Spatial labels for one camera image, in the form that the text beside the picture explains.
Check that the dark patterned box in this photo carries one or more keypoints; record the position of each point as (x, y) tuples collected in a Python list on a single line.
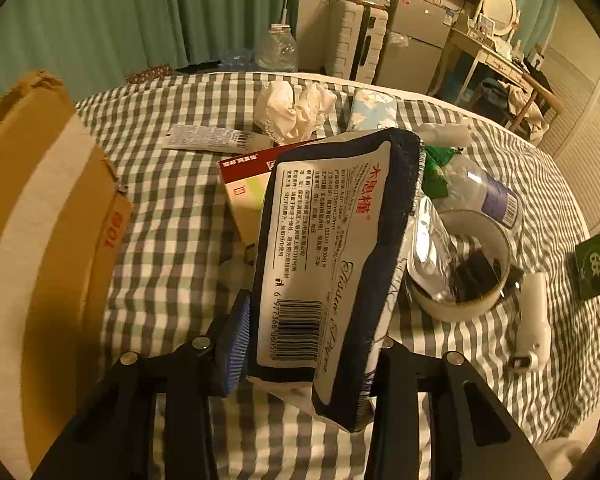
[(147, 74)]

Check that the grey mini fridge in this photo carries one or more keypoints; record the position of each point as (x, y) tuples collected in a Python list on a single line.
[(415, 45)]

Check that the crumpled white tissue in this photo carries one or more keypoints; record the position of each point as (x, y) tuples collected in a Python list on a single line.
[(277, 107), (315, 105)]

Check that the small black object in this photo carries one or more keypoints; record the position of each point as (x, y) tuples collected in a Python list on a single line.
[(477, 275)]

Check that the silver foil packet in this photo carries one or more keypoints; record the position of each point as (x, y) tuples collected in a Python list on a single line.
[(430, 255)]

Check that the white handheld device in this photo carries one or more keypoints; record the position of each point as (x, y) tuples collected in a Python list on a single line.
[(532, 320)]

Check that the navy white tissue pack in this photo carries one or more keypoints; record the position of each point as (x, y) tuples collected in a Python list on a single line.
[(320, 260)]

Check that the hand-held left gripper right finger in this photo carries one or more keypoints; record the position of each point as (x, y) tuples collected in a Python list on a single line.
[(395, 385)]

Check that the large clear water jug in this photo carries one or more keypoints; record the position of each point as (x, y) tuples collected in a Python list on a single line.
[(277, 50)]

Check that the red and cream carton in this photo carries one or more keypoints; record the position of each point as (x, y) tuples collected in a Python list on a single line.
[(245, 195)]

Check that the white louvered door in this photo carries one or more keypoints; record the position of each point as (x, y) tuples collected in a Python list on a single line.
[(585, 135)]

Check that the white squeeze tube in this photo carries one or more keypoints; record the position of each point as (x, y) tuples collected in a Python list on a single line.
[(205, 137)]

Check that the green box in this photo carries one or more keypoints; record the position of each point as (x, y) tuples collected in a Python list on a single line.
[(597, 265)]

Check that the beige tape roll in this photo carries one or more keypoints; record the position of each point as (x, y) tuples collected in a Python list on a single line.
[(450, 310)]

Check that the oval vanity mirror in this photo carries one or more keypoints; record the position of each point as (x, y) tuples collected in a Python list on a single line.
[(500, 7)]

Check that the clear plastic bottle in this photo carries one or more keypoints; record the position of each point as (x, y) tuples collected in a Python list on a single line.
[(480, 190)]

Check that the wooden chair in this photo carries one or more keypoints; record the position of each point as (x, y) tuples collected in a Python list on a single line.
[(540, 97)]

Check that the grey white checked bed sheet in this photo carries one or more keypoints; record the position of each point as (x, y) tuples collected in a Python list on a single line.
[(180, 240)]

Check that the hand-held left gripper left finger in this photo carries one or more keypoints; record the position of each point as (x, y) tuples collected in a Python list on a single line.
[(237, 345)]

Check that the blue floral tissue pack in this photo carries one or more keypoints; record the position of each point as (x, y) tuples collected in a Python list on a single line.
[(372, 110)]

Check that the white vanity desk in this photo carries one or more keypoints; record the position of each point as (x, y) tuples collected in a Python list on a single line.
[(485, 55)]

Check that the white suitcase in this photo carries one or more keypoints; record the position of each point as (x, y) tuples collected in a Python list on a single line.
[(350, 40)]

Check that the green curtain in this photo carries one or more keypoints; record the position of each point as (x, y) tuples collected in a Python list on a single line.
[(130, 15)]

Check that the brown cardboard box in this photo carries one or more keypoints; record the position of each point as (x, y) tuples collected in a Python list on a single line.
[(40, 210)]

